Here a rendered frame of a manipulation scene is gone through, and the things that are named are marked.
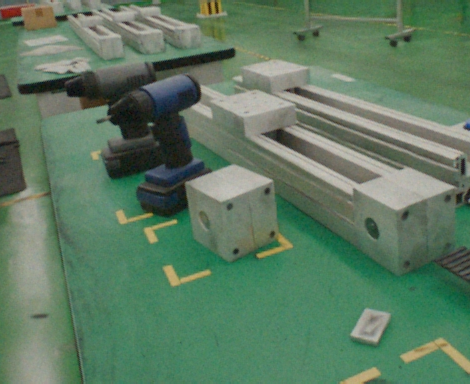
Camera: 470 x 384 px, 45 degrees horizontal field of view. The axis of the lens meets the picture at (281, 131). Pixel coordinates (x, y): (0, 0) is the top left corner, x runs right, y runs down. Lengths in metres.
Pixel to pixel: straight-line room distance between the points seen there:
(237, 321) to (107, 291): 0.20
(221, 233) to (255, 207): 0.06
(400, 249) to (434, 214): 0.06
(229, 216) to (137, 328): 0.19
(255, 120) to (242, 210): 0.28
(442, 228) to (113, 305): 0.44
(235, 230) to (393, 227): 0.22
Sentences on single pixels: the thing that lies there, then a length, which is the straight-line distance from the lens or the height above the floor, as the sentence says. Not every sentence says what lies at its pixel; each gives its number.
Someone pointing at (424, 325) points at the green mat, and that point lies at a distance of 0.68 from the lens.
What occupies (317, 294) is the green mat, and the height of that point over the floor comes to 0.78.
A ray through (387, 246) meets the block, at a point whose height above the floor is 0.81.
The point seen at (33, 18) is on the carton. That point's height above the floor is 0.86.
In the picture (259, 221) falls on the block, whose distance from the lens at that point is 0.81.
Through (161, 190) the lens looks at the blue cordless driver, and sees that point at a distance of 0.95.
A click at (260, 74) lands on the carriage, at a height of 0.90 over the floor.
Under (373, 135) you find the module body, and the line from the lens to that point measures 1.03.
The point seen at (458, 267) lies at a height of 0.81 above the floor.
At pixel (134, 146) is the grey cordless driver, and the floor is 0.84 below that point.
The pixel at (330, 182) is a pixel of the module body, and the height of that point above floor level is 0.86.
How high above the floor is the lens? 1.19
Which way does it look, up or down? 18 degrees down
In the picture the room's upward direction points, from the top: 6 degrees counter-clockwise
